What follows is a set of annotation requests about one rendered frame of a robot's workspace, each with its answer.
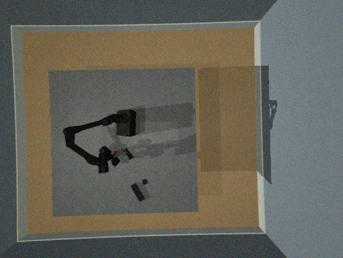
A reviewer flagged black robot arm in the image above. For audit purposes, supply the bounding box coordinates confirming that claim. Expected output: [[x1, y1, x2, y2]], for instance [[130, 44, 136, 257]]
[[63, 114, 123, 173]]

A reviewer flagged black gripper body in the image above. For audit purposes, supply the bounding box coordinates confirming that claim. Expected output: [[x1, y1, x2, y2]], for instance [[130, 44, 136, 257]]
[[99, 146, 120, 166]]

